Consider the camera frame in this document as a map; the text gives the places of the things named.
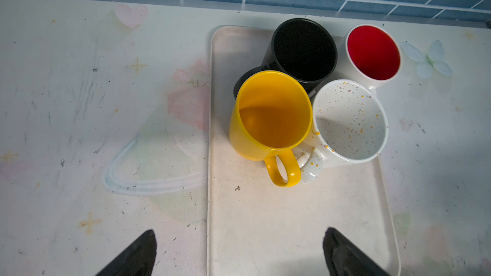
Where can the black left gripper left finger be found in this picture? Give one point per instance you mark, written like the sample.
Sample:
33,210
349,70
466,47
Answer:
137,259

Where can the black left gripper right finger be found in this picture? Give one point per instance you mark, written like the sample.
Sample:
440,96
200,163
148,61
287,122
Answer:
344,258

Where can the white speckled mug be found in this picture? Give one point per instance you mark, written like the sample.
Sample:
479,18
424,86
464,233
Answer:
349,127

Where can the yellow mug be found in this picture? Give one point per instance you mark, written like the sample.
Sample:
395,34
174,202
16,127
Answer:
271,116

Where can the beige serving tray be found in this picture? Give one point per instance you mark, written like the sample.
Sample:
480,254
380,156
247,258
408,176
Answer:
257,228

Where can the white mug red inside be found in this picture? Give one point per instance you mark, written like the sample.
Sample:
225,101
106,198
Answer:
368,55

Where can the black mug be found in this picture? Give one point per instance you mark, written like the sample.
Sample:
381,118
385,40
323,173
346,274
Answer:
301,48

